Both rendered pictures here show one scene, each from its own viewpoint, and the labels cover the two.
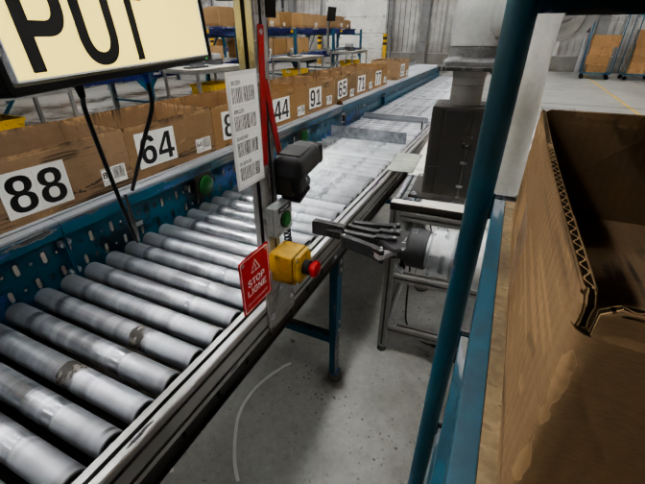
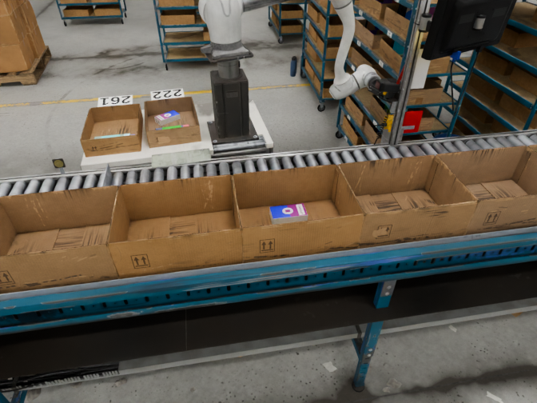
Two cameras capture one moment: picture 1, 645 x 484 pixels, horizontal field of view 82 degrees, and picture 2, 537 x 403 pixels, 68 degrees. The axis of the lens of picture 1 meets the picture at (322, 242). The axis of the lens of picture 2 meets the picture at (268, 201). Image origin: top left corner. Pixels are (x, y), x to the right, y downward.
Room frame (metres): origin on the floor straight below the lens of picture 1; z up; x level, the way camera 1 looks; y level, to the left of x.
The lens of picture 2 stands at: (2.38, 1.29, 1.86)
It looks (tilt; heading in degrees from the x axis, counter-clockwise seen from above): 39 degrees down; 235
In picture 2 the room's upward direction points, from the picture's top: straight up
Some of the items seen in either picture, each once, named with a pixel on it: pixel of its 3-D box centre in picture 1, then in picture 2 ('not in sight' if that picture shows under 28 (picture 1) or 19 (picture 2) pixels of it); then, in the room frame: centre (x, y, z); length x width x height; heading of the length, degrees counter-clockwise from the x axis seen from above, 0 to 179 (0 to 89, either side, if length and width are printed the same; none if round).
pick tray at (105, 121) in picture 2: not in sight; (114, 129); (1.95, -0.81, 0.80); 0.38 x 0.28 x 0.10; 67
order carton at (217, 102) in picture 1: (216, 117); (292, 212); (1.70, 0.47, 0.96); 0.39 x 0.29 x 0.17; 155
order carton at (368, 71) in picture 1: (346, 81); not in sight; (3.12, -0.19, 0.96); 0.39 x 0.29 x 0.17; 154
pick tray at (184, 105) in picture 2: not in sight; (171, 120); (1.65, -0.72, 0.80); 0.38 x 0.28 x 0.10; 70
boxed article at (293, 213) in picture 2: not in sight; (288, 214); (1.68, 0.41, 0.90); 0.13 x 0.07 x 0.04; 155
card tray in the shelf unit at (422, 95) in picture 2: not in sight; (406, 85); (0.13, -0.31, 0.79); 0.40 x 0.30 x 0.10; 66
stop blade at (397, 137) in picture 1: (367, 136); (102, 200); (2.19, -0.26, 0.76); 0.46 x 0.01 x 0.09; 65
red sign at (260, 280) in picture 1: (263, 271); (406, 122); (0.66, 0.13, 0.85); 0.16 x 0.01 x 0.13; 155
